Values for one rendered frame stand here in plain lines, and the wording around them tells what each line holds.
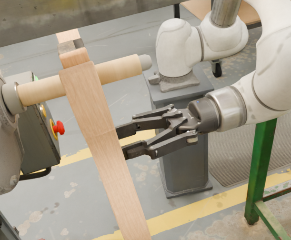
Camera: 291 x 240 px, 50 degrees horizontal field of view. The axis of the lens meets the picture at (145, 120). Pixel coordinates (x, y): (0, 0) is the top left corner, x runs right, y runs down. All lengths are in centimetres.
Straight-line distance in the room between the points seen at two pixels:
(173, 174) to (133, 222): 119
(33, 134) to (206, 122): 40
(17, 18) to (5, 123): 21
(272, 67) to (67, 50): 33
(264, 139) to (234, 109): 64
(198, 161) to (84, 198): 72
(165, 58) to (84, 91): 97
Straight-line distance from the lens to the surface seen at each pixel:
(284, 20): 59
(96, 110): 40
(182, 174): 172
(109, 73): 46
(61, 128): 84
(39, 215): 198
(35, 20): 27
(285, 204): 187
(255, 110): 66
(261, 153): 132
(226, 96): 65
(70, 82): 39
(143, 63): 48
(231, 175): 194
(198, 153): 164
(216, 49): 135
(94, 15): 28
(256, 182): 146
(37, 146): 79
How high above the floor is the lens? 148
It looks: 39 degrees down
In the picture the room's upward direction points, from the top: 10 degrees counter-clockwise
